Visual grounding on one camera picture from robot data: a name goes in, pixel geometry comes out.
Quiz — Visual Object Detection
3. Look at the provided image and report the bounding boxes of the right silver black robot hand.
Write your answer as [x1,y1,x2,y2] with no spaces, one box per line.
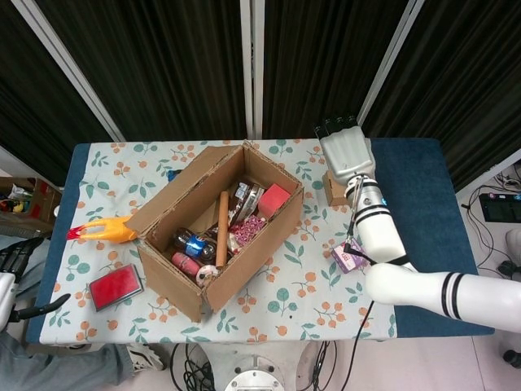
[313,116,375,184]

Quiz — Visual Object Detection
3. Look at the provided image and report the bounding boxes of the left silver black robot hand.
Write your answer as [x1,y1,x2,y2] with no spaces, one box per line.
[0,238,71,329]

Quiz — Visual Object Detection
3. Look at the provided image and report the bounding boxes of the large brown cardboard box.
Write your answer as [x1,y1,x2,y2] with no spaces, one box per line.
[126,140,305,323]

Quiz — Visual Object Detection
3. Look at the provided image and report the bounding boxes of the round silver robot base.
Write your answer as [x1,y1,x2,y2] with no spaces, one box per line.
[224,366,286,391]

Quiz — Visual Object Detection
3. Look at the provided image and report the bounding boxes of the small brown cardboard box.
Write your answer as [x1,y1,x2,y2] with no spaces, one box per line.
[322,169,352,208]

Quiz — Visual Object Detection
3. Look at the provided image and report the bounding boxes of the cardboard box of clutter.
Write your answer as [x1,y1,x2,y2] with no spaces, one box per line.
[0,175,64,241]

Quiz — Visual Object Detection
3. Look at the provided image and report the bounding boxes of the blue table cover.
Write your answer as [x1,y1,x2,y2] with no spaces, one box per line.
[24,138,496,345]

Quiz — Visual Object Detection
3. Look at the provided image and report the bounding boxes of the red foam cube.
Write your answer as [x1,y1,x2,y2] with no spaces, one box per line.
[257,182,291,217]

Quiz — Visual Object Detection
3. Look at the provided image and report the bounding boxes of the black pleated curtain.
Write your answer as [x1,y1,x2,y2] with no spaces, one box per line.
[361,0,521,192]
[0,0,115,174]
[36,0,249,142]
[262,0,412,139]

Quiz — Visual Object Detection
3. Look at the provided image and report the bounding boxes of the orange plush object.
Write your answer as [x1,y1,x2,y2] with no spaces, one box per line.
[67,216,142,245]

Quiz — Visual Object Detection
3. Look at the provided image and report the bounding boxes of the red flat stamp pad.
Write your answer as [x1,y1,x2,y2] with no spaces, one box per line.
[87,263,145,313]

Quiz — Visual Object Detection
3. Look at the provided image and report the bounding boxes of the purple paper packet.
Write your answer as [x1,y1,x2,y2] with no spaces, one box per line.
[330,239,370,275]

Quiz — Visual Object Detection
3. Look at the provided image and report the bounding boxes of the dark brown snack packet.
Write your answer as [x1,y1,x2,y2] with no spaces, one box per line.
[230,182,265,223]

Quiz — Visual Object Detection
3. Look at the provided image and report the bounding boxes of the person leg in jeans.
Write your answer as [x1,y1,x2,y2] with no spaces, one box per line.
[0,238,135,391]

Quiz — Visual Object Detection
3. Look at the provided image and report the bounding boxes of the pink white candy bag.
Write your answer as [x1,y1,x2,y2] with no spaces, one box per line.
[228,215,266,249]

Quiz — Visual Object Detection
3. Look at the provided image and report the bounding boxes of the white orange-fruit print tablecloth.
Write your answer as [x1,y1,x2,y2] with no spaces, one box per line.
[24,138,398,345]

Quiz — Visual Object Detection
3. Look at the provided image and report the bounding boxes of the brown wooden stick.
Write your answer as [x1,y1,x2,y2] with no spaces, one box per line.
[215,191,231,268]

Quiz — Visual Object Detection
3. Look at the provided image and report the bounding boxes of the black floor device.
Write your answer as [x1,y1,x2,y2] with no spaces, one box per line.
[478,191,521,224]

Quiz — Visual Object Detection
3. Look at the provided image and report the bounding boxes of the black white sneaker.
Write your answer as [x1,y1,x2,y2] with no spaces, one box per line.
[125,344,168,371]

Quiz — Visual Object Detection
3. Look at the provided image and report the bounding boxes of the pink can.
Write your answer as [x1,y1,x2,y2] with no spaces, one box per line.
[170,252,203,278]

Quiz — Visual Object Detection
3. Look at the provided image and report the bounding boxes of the cola bottle blue label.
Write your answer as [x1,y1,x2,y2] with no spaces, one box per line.
[173,228,217,261]

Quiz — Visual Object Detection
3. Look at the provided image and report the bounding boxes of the pink white doughnut toy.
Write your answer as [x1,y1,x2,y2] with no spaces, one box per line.
[196,263,220,285]

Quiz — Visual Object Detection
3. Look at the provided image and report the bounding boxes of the white metal frame post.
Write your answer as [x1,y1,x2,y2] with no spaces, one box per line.
[239,0,265,139]
[10,0,125,143]
[348,0,427,138]

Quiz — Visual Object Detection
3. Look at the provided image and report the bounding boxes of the black floor cables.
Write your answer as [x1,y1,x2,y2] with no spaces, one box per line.
[459,170,521,286]

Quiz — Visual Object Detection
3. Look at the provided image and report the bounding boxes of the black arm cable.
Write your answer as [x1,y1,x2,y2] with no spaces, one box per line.
[339,177,378,391]

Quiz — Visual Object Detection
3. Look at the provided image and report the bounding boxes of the black floor cable bundle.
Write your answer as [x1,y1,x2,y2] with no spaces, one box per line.
[169,344,221,391]
[313,341,339,391]

